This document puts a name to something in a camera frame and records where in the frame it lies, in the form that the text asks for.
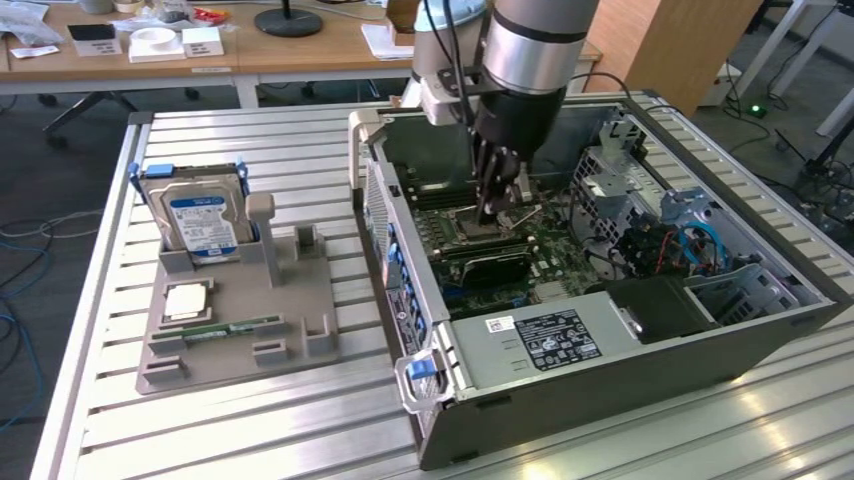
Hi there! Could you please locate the white box black top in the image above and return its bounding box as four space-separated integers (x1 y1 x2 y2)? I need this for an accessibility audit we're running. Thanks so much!
66 23 124 58

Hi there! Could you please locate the white tape roll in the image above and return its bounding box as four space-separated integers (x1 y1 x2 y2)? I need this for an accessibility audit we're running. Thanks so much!
131 27 176 50

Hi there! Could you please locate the perforated metal disk bay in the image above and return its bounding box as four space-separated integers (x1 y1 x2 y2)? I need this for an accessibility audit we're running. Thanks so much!
577 117 671 254

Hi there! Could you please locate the clear plastic bag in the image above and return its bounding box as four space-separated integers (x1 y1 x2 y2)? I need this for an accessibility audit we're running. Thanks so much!
0 2 56 47

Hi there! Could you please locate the wooden cabinet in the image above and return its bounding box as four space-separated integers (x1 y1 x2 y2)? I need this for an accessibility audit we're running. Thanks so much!
583 0 767 115

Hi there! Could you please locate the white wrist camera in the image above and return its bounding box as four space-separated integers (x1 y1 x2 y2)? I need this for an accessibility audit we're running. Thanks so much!
418 79 481 127

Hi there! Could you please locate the metal socket cover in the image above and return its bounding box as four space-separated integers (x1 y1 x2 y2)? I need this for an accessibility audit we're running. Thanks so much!
497 199 547 230

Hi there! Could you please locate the white paper stack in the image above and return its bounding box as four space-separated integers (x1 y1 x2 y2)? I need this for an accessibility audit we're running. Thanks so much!
359 22 417 62

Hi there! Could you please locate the grey parts rack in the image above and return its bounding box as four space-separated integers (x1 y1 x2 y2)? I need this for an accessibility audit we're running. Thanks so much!
135 192 346 397

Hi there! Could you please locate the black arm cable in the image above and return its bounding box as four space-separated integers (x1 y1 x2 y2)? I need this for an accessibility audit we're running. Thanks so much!
426 0 479 129

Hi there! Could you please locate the hard disk blue label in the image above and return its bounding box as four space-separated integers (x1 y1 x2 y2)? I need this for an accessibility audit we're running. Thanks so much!
143 171 247 262

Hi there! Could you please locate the green black graphics card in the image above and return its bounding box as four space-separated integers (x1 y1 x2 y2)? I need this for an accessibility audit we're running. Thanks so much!
430 248 538 292

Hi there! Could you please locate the white labelled box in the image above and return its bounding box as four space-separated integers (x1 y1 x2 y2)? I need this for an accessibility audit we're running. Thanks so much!
180 26 224 59

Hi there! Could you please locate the silver CPU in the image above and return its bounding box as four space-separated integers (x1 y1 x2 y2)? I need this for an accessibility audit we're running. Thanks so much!
162 283 214 320

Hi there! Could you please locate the blue disk caddy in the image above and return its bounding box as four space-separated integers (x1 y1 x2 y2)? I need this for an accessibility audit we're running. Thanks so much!
126 156 260 251

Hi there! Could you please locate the brown cardboard box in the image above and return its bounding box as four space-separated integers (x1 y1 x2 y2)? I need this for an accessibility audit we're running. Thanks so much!
386 0 419 35

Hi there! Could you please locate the black round lamp base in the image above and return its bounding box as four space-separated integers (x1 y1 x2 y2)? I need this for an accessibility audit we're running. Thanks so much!
252 0 326 38

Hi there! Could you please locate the white control box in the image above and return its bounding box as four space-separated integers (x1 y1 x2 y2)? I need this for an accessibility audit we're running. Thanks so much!
693 62 743 112

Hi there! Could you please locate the wooden desk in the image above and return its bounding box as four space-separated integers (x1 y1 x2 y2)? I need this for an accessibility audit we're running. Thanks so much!
0 0 606 97

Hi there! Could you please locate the blue wire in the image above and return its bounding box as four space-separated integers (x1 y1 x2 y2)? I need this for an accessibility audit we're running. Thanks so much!
678 221 734 276

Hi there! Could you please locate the CPU socket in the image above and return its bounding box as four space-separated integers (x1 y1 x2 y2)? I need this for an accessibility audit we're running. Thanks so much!
447 202 517 247

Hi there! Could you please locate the grey power supply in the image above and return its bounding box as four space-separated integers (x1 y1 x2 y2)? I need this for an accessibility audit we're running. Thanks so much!
450 292 647 392

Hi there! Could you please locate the green motherboard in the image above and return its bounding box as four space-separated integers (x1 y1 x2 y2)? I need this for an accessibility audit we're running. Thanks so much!
393 177 619 322

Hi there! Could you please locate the silver disk bay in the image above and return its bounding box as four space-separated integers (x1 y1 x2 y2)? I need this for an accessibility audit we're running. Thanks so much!
685 262 802 327

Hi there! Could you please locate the flat white box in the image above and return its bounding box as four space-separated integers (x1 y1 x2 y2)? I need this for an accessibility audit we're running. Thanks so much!
127 39 190 65

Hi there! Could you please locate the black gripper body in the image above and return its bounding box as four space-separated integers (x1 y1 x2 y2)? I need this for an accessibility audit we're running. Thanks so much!
471 88 570 157

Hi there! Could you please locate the red white card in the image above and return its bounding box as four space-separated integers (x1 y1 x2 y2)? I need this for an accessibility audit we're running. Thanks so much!
8 44 63 60

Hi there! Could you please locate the open grey PC case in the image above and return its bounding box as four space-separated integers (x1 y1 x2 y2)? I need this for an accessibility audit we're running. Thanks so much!
347 97 854 472

